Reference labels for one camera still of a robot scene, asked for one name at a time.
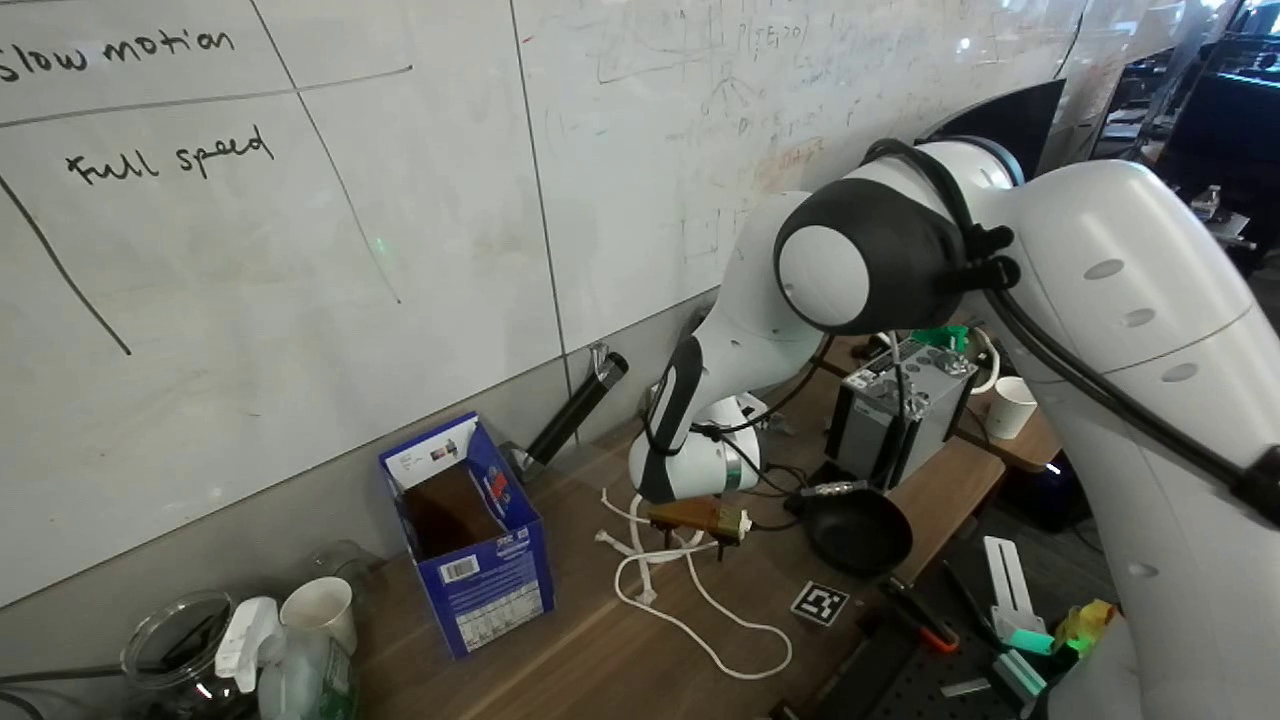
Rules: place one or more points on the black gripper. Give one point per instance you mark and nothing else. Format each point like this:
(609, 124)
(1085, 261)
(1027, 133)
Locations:
(705, 535)

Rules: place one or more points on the blue cardboard box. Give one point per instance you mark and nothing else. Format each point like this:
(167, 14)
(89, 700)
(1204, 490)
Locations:
(487, 594)

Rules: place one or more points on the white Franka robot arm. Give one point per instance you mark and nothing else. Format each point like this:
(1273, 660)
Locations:
(1147, 347)

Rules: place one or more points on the large grey battery box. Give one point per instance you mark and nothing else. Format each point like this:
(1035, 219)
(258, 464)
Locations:
(884, 422)

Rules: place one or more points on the black white fiducial marker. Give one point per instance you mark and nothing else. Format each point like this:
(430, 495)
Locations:
(820, 604)

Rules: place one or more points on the black frying pan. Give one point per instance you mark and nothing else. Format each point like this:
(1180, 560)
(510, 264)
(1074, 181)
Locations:
(854, 535)

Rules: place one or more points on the black flashlight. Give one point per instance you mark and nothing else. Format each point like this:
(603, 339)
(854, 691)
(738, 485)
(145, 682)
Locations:
(576, 404)

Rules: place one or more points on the black rubber mat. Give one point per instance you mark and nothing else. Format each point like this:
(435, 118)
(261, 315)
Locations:
(966, 667)

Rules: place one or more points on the white bar tool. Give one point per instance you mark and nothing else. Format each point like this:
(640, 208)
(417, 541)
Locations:
(1012, 581)

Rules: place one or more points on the green plastic clip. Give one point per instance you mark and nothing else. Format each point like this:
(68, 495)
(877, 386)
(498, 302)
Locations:
(951, 339)

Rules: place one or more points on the white paper cup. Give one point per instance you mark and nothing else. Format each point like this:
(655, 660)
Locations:
(1010, 404)

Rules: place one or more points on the teal plastic tool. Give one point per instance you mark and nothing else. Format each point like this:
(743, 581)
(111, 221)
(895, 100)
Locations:
(1031, 660)

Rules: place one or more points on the yellow green plastic item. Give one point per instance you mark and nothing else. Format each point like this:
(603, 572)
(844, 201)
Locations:
(1085, 627)

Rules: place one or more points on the white plastic cup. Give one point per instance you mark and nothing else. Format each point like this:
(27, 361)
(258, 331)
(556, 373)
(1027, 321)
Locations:
(321, 609)

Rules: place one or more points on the clear spray bottle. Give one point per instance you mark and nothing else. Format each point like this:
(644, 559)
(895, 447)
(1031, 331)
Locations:
(302, 682)

